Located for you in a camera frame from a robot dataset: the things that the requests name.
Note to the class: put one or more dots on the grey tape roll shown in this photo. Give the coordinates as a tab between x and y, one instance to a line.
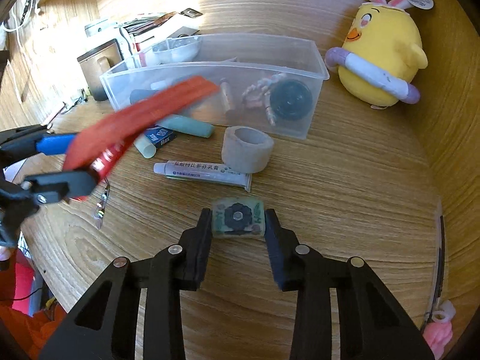
247	153

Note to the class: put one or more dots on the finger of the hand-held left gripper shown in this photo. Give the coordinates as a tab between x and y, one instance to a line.
71	185
56	144

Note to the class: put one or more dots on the thin pale rod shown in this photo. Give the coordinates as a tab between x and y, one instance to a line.
438	266

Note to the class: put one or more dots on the clear plastic bin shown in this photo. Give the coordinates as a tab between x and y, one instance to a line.
300	82

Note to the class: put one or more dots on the pale mint tube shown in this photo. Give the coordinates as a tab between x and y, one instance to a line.
145	146

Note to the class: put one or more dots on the pink paw toy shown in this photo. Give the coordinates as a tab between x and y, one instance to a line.
438	333

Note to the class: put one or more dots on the stack of books and papers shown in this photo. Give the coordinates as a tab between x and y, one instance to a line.
142	22

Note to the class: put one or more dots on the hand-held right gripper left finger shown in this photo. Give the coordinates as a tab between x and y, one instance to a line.
204	247

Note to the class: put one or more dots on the black round container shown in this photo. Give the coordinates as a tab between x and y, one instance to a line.
291	102

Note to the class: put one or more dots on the brown mug with lid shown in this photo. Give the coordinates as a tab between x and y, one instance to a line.
99	71

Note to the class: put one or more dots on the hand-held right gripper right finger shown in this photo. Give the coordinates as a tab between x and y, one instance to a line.
273	247

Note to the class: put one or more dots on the small blue box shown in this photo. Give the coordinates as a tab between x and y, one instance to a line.
161	138

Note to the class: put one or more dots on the glittery hair clip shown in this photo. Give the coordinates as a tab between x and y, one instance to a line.
101	202

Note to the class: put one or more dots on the small floral patterned block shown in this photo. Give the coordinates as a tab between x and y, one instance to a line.
238	217

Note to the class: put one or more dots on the yellow chick plush toy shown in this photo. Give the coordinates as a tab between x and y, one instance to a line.
382	45

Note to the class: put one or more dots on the teal green tube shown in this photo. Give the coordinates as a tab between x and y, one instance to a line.
187	125

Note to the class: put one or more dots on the white box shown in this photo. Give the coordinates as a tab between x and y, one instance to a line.
168	30

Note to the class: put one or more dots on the white ointment tube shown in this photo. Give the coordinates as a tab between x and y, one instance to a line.
202	174

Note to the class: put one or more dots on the orange clothing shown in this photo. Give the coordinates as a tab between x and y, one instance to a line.
22	318

